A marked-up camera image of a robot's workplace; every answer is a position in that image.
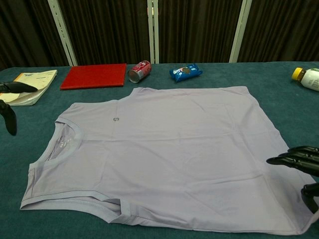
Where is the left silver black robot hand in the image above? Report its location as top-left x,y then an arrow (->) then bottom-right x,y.
0,81 -> 38,136

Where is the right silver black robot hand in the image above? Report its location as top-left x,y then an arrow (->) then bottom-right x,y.
266,146 -> 319,215

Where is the lavender sleeveless top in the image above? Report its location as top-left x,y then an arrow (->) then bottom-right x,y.
19,86 -> 319,234

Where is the cream notebook with yellow spine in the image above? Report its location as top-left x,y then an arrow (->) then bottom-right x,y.
0,69 -> 58,107

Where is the dark curtain panel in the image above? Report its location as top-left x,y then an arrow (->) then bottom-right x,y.
238,0 -> 319,63
0,0 -> 69,70
158,0 -> 244,64
57,0 -> 150,67

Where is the white bottle with yellow cap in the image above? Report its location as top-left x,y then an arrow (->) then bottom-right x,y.
291,67 -> 319,92

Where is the red flat board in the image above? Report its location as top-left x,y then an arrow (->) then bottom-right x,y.
59,63 -> 128,91

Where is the teal table cover cloth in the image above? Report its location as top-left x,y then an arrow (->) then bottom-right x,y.
0,61 -> 319,239

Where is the red soda can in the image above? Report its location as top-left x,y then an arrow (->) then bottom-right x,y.
127,60 -> 152,84

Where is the blue cookie packet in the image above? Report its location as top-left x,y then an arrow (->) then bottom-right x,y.
169,63 -> 203,83

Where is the white screen frame post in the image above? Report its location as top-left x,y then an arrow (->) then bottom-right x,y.
228,0 -> 253,63
47,0 -> 77,67
147,0 -> 160,64

